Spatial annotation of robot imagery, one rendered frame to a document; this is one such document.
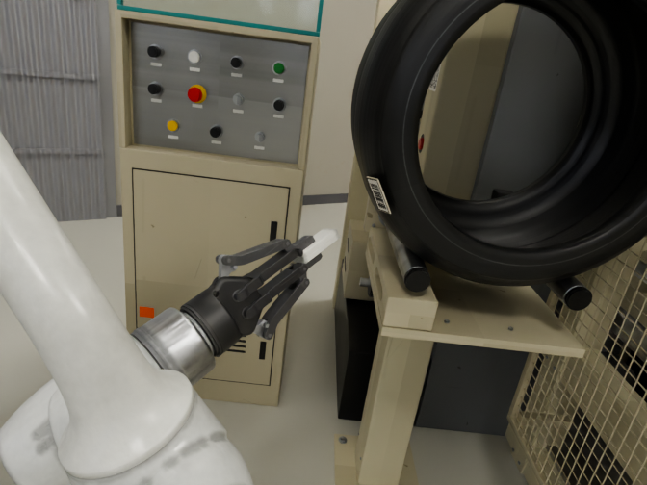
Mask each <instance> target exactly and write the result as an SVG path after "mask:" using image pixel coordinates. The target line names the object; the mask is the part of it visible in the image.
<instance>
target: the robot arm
mask: <svg viewBox="0 0 647 485"><path fill-rule="evenodd" d="M339 238H340V236H339V234H338V231H337V229H328V228H324V229H323V230H321V231H320V232H318V233H317V234H316V235H314V236H310V235H306V236H303V237H301V238H300V239H298V240H297V241H296V242H294V243H293V244H291V241H290V240H288V239H275V240H272V241H269V242H265V243H262V244H259V245H257V246H254V247H252V248H249V249H247V250H244V251H241V252H238V253H236V254H233V255H222V254H220V255H218V256H217V257H216V263H217V264H219V276H218V277H216V278H215V279H214V280H213V282H212V284H211V285H210V287H209V288H208V289H206V290H204V291H203V292H201V293H200V294H198V295H196V296H195V297H194V298H192V299H191V300H189V301H188V302H186V303H185V304H184V305H182V306H181V308H180V311H179V310H177V309H175V308H171V307H170V308H167V309H166V310H165V311H164V312H162V313H161V314H159V315H158V316H156V317H155V318H153V319H152V320H150V321H149V322H147V323H146V324H144V325H143V326H141V327H140V328H137V329H135V330H134V331H133V333H131V334H129V332H128V331H127V329H126V328H125V326H124V325H123V323H122V321H121V320H120V318H119V317H118V315H117V314H116V311H115V310H114V308H113V307H112V305H111V304H110V302H109V301H108V299H107V297H106V296H105V294H103V292H102V291H101V289H100V288H99V286H98V285H97V283H96V281H95V280H94V278H93V277H92V275H91V273H90V272H89V270H88V268H87V267H86V265H85V264H84V262H83V261H82V259H81V257H80V256H79V254H78V253H77V251H76V250H75V248H74V246H73V245H72V243H71V242H70V240H69V239H68V237H67V235H66V234H65V232H64V230H63V228H62V227H61V225H60V224H59V222H58V221H57V220H56V218H55V217H54V215H53V214H52V212H51V211H50V209H49V207H48V206H47V204H46V203H45V201H44V200H43V198H42V196H41V195H40V193H39V191H38V189H37V188H36V186H35V185H34V183H33V182H32V180H31V178H30V177H29V175H28V174H27V172H26V171H25V169H24V167H23V166H22V164H21V163H20V161H19V160H18V159H17V157H16V156H15V154H14V153H13V150H12V149H11V147H10V146H9V144H8V143H7V141H6V139H5V138H4V136H3V135H2V133H1V132H0V294H1V295H2V296H3V298H4V299H5V301H6V302H7V304H8V305H9V307H10V308H11V310H12V311H13V313H14V315H15V316H16V318H17V319H18V321H19V322H20V324H21V326H22V327H23V329H24V330H25V332H26V333H27V335H28V337H29V338H30V340H31V341H32V343H33V345H34V346H35V348H36V350H37V351H38V353H39V355H40V357H41V359H42V360H43V362H44V364H45V366H46V367H47V368H48V370H49V372H50V373H51V375H52V377H53V379H51V380H50V381H49V382H47V383H46V384H45V385H43V386H42V387H41V388H40V389H38V390H37V391H36V392H35V393H34V394H33V395H32V396H31V397H30V398H28V399H27V400H26V401H25V402H24V403H23V404H22V405H21V406H20V407H19V408H18V409H17V410H16V411H15V412H14V413H13V415H12V416H11V417H10V418H9V419H8V420H7V422H6V423H5V424H4V425H3V427H2V428H1V429H0V459H1V462H2V464H3V466H4V468H5V470H6V472H7V473H8V475H9V476H10V478H11V479H12V481H13V482H14V484H15V485H253V482H252V479H251V476H250V473H249V471H248V468H247V466H246V462H245V460H244V458H243V456H242V455H241V453H240V452H239V451H238V450H237V449H236V448H235V447H234V446H233V444H232V443H231V442H230V441H229V440H228V439H227V431H226V429H225V428H224V427H223V425H222V424H221V423H220V422H219V420H218V419H217V418H216V417H215V415H214V414H213V413H212V412H211V410H210V409H209V408H208V407H207V405H206V404H205V403H204V401H203V400H202V399H201V397H200V396H199V395H198V393H197V392H196V390H195V389H194V387H193V385H194V384H195V383H196V382H198V381H199V380H200V379H201V378H203V377H204V376H205V375H206V374H207V373H209V372H210V371H211V370H213V369H214V367H215V366H216V360H215V357H220V356H221V355H222V354H223V353H224V352H225V351H226V350H228V349H229V348H230V347H231V346H233V345H234V344H235V343H236V342H238V341H239V340H240V339H241V338H242V337H243V336H248V335H250V334H252V333H254V334H256V335H257V336H258V337H261V338H264V339H266V340H270V339H271V338H272V337H273V334H274V332H275V329H276V327H277V324H278V323H280V321H281V320H282V319H283V318H284V316H285V315H286V314H287V313H288V311H289V310H290V309H291V308H292V306H293V305H294V304H295V303H296V301H297V300H298V299H299V297H300V296H301V295H302V293H303V292H304V291H305V290H306V288H307V287H308V286H309V284H310V281H309V279H308V278H307V270H308V269H309V268H311V267H312V266H313V265H315V264H316V263H317V262H319V261H320V260H321V258H322V257H323V255H322V253H321V252H322V251H323V250H325V249H326V248H327V247H329V246H330V245H331V244H333V243H334V242H335V241H337V240H338V239H339ZM278 251H279V252H278ZM276 252H278V253H276ZM273 253H276V254H275V255H274V256H272V257H271V258H270V259H269V260H268V261H266V262H265V263H264V264H262V265H261V266H259V267H258V268H256V269H255V270H254V271H252V272H250V273H248V274H246V275H244V276H229V274H230V273H231V272H232V271H235V270H236V269H237V268H238V266H242V265H246V264H248V263H251V262H254V261H256V260H259V259H261V258H264V257H267V256H269V255H272V254H273ZM292 261H294V262H296V263H295V264H294V263H291V262H292ZM289 263H290V266H289V267H287V268H286V269H284V270H283V271H282V272H280V273H279V274H278V275H276V276H275V277H274V278H273V279H272V280H271V281H269V282H268V283H267V284H265V285H264V282H265V281H266V280H268V279H269V278H270V277H272V276H273V275H274V274H276V273H277V272H278V271H280V270H281V269H282V268H284V267H285V266H287V265H288V264H289ZM262 285H264V286H263V287H261V286H262ZM260 287H261V288H260ZM258 288H260V289H258ZM257 289H258V290H257ZM283 290H284V291H283ZM282 291H283V292H282ZM281 292H282V293H281ZM280 293H281V294H280ZM278 294H280V296H279V297H278V298H277V299H276V301H275V302H274V303H273V304H272V306H271V307H270V308H269V309H268V310H267V312H266V313H265V314H264V316H263V317H262V318H261V319H259V318H260V315H261V313H262V310H263V308H264V307H265V306H267V305H268V304H269V303H271V302H272V299H273V298H274V297H275V296H277V295H278Z"/></svg>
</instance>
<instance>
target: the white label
mask: <svg viewBox="0 0 647 485"><path fill-rule="evenodd" d="M367 180H368V182H369V185H370V188H371V190H372V193H373V195H374V198H375V202H376V205H377V207H378V209H379V210H380V211H382V212H385V213H388V214H391V211H390V208H389V206H388V203H387V200H386V198H385V195H384V192H383V190H382V187H381V186H380V183H379V180H378V179H377V178H373V177H369V176H367Z"/></svg>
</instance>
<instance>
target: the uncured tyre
mask: <svg viewBox="0 0 647 485"><path fill-rule="evenodd" d="M502 3H507V4H515V5H520V6H524V7H527V8H530V9H533V10H535V11H538V12H540V13H542V14H544V15H546V16H547V17H549V18H550V19H552V20H553V21H554V23H556V24H557V25H558V26H559V27H560V28H561V29H562V30H563V32H564V33H565V34H566V35H567V37H568V38H570V40H571V42H572V43H573V45H574V47H575V49H576V51H577V53H578V56H579V58H580V61H581V65H582V73H583V79H584V99H583V106H582V114H581V118H580V121H579V124H578V127H577V129H576V132H575V134H574V136H573V138H572V139H571V141H570V143H569V145H568V146H567V148H566V149H565V151H564V152H563V154H562V155H561V156H560V158H559V159H558V160H557V161H556V163H555V164H554V165H553V166H552V167H551V168H550V169H549V170H548V171H547V172H546V173H544V174H543V175H542V176H541V177H539V178H538V179H537V180H535V181H534V182H533V183H531V184H529V185H528V186H526V187H524V188H522V189H521V190H519V191H516V192H514V193H511V194H508V195H505V196H502V197H498V198H493V199H487V200H465V199H458V198H454V197H450V196H447V195H444V194H443V193H440V192H438V191H435V190H434V189H432V188H430V187H429V186H427V185H426V184H425V182H424V179H423V175H422V171H421V168H420V162H419V154H418V131H419V122H420V116H421V111H422V108H423V104H424V101H425V98H426V95H427V90H428V87H429V85H430V83H431V81H432V78H433V76H434V74H435V72H436V71H437V69H438V67H439V65H440V63H442V61H443V60H444V58H445V57H446V55H447V54H448V52H449V51H450V50H451V48H452V47H453V45H454V44H455V43H456V42H457V40H458V39H459V38H460V37H461V36H462V35H463V34H464V33H465V32H466V31H467V30H468V29H469V28H470V27H471V26H472V25H473V24H474V23H475V22H476V21H478V20H479V19H480V18H481V17H482V16H484V15H485V14H486V13H488V12H489V11H491V10H492V9H494V8H495V7H497V6H498V5H500V4H502ZM351 133H352V140H353V146H354V150H355V154H356V158H357V162H358V164H359V168H360V171H361V175H362V178H363V182H364V185H365V187H366V190H367V192H368V195H369V197H370V198H371V201H372V203H373V205H374V206H375V209H376V211H377V212H378V214H379V216H380V217H381V219H382V220H383V222H384V223H385V224H386V226H387V227H388V228H389V230H390V231H391V232H392V233H393V234H394V235H395V236H396V237H397V239H398V240H399V241H400V242H401V243H403V244H404V245H405V246H406V247H407V248H408V249H409V250H411V251H412V252H413V253H415V254H416V255H417V256H419V257H420V258H422V259H423V260H425V261H427V262H428V263H430V264H432V265H434V266H435V267H437V268H440V269H442V270H444V271H445V272H447V273H449V274H452V275H454V276H457V277H460V278H463V279H466V280H469V281H473V282H477V283H481V284H487V285H494V286H508V287H519V286H532V285H540V284H546V283H551V282H556V281H559V280H563V279H566V278H570V277H573V276H576V275H579V274H581V273H584V272H586V271H589V270H591V269H593V268H596V267H598V266H600V265H602V264H604V263H606V262H608V261H610V260H611V259H613V258H615V257H616V256H618V255H620V254H621V253H623V252H624V251H626V250H627V249H629V248H630V247H632V246H633V245H635V244H636V243H638V242H639V241H640V240H641V239H643V238H644V237H645V236H646V235H647V0H397V1H396V2H395V3H394V5H393V6H392V7H391V8H390V10H389V11H388V12H387V13H386V15H384V17H383V18H382V19H381V21H380V22H379V24H378V26H377V27H376V29H375V31H374V33H373V35H372V37H371V39H370V41H369V43H368V45H367V47H366V49H365V52H364V54H363V57H362V59H361V62H360V65H359V67H358V70H357V74H356V78H355V82H354V87H353V93H352V99H351ZM367 176H369V177H373V178H377V179H378V180H379V183H380V186H381V187H382V190H383V192H384V195H385V198H386V200H387V203H388V206H389V208H390V211H391V214H388V213H385V212H382V211H380V210H379V209H378V207H377V205H376V202H375V198H374V195H373V193H372V190H371V188H370V185H369V182H368V180H367Z"/></svg>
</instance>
